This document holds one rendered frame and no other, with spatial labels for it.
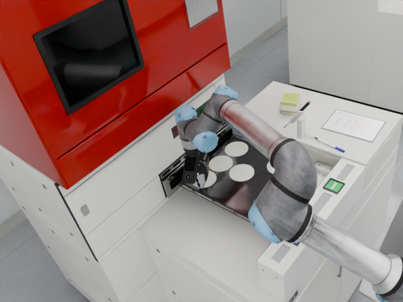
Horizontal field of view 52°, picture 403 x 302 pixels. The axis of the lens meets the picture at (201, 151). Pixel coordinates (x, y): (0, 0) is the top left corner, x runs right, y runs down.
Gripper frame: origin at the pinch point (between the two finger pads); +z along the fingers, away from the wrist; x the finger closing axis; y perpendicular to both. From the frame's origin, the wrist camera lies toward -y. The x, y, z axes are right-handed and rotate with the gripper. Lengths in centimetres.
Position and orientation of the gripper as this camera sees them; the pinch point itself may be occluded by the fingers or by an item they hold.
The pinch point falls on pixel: (200, 187)
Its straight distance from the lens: 160.9
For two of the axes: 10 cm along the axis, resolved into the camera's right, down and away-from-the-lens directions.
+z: 1.6, 7.6, 6.3
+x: -9.6, -0.2, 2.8
